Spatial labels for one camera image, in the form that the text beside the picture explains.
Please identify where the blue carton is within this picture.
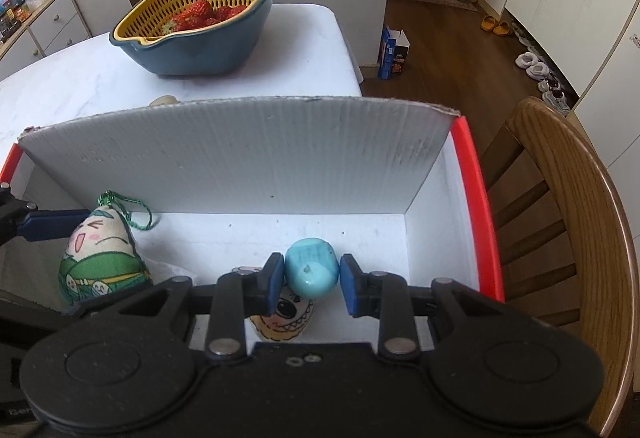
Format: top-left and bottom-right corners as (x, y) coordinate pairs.
(378, 25), (412, 80)

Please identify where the blue bowl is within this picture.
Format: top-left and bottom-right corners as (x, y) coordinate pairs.
(110, 0), (281, 78)

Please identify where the pile of strawberries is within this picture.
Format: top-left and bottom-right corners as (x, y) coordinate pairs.
(161, 0), (249, 35)

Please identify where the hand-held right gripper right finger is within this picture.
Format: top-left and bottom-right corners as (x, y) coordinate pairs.
(340, 254), (506, 363)

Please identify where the white cardboard box red rim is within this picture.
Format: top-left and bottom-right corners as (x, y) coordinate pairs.
(0, 96), (506, 354)

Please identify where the green zongzi plush charm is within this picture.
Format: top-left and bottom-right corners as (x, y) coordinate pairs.
(57, 191), (153, 309)

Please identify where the cartoon face plush charm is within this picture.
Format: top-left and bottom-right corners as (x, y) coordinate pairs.
(232, 265), (316, 341)

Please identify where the white sideboard cabinet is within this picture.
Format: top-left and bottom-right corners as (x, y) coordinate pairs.
(0, 0), (92, 82)

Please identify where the light brown wooden chair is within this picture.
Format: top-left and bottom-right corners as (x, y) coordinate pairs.
(480, 97), (633, 438)

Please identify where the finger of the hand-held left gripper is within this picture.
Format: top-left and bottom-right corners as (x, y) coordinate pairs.
(0, 185), (101, 246)
(0, 289), (118, 333)

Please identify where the teal egg-shaped toy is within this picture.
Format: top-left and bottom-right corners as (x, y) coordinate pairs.
(284, 238), (342, 296)

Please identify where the pair of sneakers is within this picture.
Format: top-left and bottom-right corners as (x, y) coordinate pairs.
(539, 73), (572, 113)

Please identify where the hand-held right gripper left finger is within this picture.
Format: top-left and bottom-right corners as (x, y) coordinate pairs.
(120, 252), (286, 364)

